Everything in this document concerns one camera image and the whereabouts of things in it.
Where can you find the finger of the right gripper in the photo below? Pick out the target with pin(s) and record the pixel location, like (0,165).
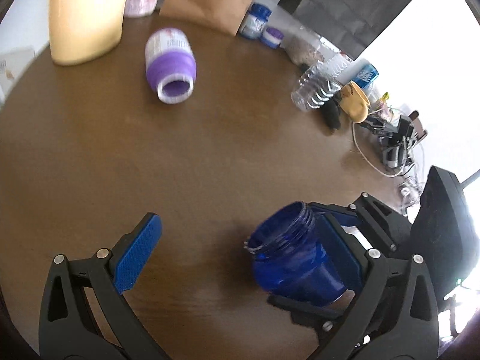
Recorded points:
(322,320)
(342,215)

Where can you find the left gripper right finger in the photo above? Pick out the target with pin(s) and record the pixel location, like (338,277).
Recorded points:
(394,315)

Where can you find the yellow banana-shaped object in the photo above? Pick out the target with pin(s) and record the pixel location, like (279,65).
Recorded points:
(354,102)

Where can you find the blue transparent jar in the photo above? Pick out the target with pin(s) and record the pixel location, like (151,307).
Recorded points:
(289,260)

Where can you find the black clips pile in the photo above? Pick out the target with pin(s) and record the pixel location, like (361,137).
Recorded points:
(397,141)

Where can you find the blue lidded pill bottle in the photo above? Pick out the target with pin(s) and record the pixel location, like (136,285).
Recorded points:
(254,21)

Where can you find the black monitor screen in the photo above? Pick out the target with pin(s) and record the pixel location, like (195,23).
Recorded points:
(351,25)

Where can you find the blue labelled water bottle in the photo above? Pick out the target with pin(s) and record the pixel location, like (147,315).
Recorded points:
(365,78)

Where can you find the yellow thermos jug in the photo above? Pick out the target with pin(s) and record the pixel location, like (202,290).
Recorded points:
(83,30)

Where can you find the purple white cup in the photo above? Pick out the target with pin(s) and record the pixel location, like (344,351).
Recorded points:
(170,66)

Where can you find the black object beside bottle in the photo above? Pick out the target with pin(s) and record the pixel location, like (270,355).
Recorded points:
(331,114)

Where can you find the small purple lidded jar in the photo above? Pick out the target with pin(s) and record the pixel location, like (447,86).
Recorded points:
(271,37)

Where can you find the clear plastic water bottle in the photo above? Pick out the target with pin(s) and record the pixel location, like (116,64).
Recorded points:
(320,82)

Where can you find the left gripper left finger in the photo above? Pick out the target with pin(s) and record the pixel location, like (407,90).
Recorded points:
(84,313)

